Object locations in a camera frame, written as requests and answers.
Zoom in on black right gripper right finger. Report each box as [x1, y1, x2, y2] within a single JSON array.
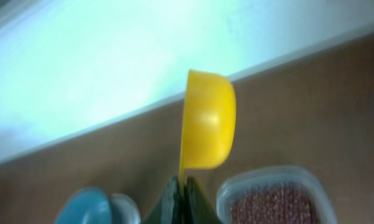
[[184, 177, 222, 224]]

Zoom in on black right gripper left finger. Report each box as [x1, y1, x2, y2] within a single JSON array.
[[141, 176, 184, 224]]

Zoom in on yellow plastic measuring scoop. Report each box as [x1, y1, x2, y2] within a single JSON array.
[[179, 70, 236, 184]]

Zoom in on white digital kitchen scale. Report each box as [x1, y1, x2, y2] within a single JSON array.
[[110, 194, 141, 224]]

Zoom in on blue-grey bowl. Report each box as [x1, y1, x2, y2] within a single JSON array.
[[54, 187, 113, 224]]

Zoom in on red adzuki beans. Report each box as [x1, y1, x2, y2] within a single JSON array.
[[229, 182, 320, 224]]

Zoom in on clear plastic container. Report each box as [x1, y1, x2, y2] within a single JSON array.
[[217, 166, 338, 224]]

